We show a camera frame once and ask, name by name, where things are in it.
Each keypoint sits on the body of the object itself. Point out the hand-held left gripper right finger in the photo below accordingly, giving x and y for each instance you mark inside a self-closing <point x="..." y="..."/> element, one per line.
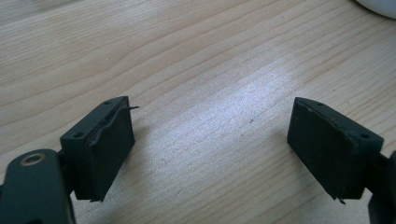
<point x="327" y="149"/>

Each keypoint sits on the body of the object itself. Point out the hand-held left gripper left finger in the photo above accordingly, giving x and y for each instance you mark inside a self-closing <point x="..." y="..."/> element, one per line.
<point x="102" y="149"/>

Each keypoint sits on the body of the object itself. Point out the white round object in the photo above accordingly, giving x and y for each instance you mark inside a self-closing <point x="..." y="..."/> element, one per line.
<point x="383" y="6"/>

